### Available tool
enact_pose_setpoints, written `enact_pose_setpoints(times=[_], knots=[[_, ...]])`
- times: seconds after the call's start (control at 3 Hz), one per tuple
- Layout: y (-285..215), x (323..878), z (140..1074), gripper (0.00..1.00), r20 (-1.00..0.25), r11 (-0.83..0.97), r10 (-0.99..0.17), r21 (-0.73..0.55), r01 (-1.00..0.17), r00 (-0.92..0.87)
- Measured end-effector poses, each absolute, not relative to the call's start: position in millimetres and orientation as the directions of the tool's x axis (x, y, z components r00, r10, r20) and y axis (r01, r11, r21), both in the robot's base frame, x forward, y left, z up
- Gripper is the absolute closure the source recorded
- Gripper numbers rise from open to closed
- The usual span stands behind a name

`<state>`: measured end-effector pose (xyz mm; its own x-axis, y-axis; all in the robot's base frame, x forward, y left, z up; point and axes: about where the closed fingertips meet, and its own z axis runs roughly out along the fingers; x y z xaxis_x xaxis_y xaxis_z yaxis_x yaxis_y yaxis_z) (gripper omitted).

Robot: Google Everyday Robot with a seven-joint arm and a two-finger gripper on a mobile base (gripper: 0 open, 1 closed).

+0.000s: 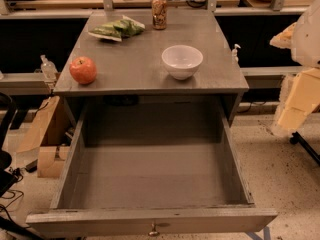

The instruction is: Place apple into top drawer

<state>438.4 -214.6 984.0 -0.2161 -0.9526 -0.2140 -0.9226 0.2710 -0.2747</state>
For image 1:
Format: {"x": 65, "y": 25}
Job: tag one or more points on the brown cardboard box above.
{"x": 46, "y": 136}

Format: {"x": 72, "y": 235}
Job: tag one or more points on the tan drink can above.
{"x": 159, "y": 14}

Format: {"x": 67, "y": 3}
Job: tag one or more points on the clear sanitizer bottle left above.
{"x": 48, "y": 68}

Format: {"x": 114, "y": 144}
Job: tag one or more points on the black stand leg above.
{"x": 296, "y": 138}

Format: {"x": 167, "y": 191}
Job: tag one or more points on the red apple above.
{"x": 83, "y": 70}

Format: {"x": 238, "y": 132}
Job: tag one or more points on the grey open top drawer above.
{"x": 170, "y": 163}

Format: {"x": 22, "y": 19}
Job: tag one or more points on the white pump bottle right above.
{"x": 234, "y": 52}

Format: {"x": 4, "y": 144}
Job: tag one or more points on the grey wooden cabinet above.
{"x": 134, "y": 66}

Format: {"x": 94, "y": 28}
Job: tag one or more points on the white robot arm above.
{"x": 305, "y": 50}

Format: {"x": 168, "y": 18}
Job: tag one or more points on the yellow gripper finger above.
{"x": 283, "y": 39}
{"x": 303, "y": 99}

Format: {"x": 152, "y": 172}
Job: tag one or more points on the white bowl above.
{"x": 181, "y": 61}

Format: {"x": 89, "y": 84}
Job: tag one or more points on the metal drawer knob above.
{"x": 154, "y": 232}

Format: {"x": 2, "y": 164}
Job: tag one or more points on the green chip bag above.
{"x": 118, "y": 30}

